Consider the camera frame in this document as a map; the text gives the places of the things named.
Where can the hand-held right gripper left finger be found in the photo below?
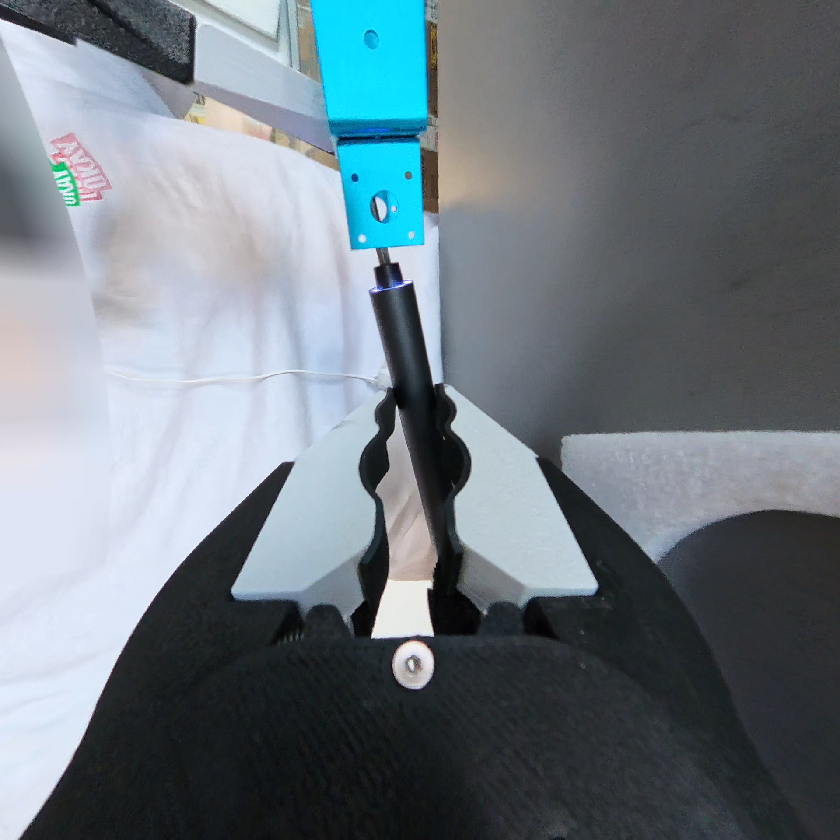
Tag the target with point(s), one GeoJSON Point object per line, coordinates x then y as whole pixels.
{"type": "Point", "coordinates": [302, 525]}

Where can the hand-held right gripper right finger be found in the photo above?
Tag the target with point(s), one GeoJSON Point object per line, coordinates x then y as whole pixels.
{"type": "Point", "coordinates": [525, 525]}

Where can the black electric screwdriver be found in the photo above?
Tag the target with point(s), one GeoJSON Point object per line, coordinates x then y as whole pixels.
{"type": "Point", "coordinates": [407, 341]}

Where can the blue metal bracket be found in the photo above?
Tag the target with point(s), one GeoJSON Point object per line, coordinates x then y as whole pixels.
{"type": "Point", "coordinates": [374, 85]}

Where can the dark grey desk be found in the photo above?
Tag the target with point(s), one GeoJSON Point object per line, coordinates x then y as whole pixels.
{"type": "Point", "coordinates": [623, 229]}

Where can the white foam block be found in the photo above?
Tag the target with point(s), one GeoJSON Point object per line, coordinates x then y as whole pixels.
{"type": "Point", "coordinates": [656, 472]}

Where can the person in white shirt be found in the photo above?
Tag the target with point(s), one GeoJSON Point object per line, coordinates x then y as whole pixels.
{"type": "Point", "coordinates": [229, 295]}

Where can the black foam pad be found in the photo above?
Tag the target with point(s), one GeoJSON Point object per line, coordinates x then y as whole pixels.
{"type": "Point", "coordinates": [118, 33]}

